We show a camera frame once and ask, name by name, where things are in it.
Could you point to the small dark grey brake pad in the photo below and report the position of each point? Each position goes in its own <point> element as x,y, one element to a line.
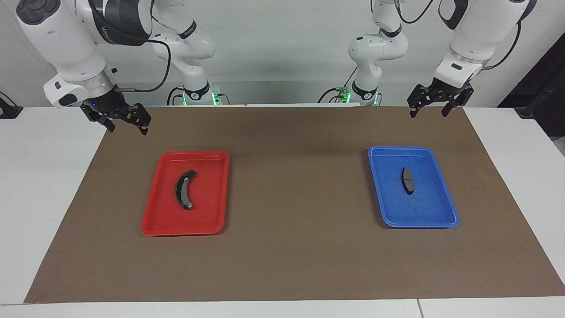
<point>408,180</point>

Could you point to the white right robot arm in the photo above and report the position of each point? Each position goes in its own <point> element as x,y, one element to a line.
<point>66,44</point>

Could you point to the black background panel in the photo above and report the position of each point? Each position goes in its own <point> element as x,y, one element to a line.
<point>543,57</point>

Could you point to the blue plastic tray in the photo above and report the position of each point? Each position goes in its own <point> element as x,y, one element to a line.
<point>397,207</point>

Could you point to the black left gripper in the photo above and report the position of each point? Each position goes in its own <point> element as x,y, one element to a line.
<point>448,90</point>

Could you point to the red plastic tray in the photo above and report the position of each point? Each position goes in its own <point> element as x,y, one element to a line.
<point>207,212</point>

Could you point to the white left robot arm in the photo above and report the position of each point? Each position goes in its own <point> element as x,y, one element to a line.
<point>481,26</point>

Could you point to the long curved dark brake pad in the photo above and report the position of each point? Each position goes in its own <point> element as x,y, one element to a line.
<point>180,190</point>

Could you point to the black clamp mount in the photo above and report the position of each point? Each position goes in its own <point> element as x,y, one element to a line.
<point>9,110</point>
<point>527,112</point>

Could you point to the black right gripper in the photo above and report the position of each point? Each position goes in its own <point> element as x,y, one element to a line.
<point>103,104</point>

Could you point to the brown table mat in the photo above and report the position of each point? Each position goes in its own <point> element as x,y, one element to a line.
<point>300,247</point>

